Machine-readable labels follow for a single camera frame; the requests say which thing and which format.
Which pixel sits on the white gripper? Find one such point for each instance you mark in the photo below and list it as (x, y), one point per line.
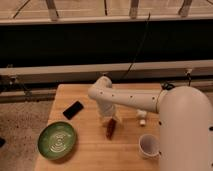
(107, 110)

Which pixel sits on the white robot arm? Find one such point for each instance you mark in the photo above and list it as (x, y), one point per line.
(185, 121)

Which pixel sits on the green bowl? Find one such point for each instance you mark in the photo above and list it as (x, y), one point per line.
(56, 140)

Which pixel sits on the white cup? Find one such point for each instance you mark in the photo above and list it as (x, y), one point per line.
(148, 146)

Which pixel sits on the white tube bottle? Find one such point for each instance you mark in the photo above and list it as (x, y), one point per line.
(141, 116)

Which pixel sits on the black rectangular block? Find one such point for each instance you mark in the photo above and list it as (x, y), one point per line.
(72, 110)

